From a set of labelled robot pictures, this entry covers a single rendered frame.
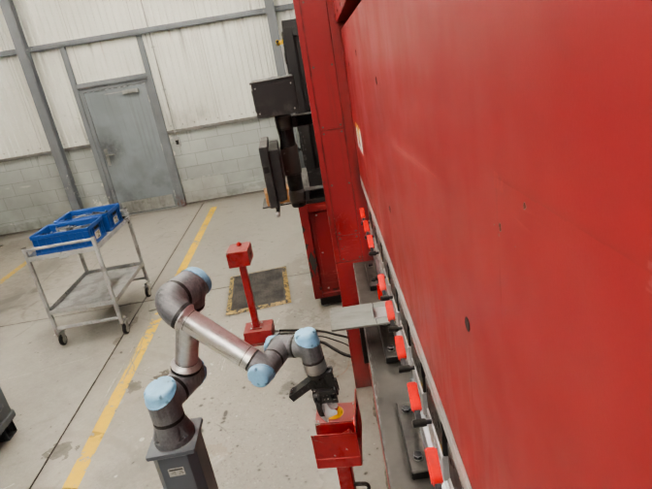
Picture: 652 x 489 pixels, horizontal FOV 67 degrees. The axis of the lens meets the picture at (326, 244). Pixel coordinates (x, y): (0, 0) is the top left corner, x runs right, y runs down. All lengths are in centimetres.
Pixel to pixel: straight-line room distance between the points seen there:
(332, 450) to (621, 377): 161
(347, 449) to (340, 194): 143
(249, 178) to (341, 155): 620
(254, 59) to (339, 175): 605
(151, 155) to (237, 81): 192
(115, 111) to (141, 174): 108
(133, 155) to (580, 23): 890
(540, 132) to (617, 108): 8
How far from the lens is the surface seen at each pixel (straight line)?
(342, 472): 203
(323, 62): 266
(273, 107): 284
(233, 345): 160
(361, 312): 208
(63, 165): 931
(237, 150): 877
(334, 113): 268
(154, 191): 913
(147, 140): 897
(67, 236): 468
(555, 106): 31
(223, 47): 866
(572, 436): 38
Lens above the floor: 200
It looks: 20 degrees down
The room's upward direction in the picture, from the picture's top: 10 degrees counter-clockwise
